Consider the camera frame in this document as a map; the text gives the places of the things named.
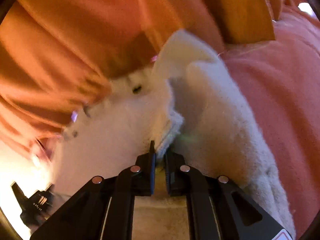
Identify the cream sweater with black hearts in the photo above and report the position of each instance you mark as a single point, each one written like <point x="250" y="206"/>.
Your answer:
<point x="186" y="100"/>

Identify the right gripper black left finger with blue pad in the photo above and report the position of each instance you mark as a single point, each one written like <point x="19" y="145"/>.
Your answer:
<point x="103" y="208"/>

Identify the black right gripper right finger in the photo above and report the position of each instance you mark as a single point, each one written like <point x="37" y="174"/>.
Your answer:
<point x="217" y="208"/>

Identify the pink bedspread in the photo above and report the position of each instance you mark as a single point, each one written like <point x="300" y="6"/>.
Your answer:
<point x="280" y="80"/>

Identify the orange curtain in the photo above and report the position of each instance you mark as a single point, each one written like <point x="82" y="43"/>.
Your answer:
<point x="58" y="55"/>

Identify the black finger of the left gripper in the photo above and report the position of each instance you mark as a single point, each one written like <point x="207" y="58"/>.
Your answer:
<point x="18" y="193"/>

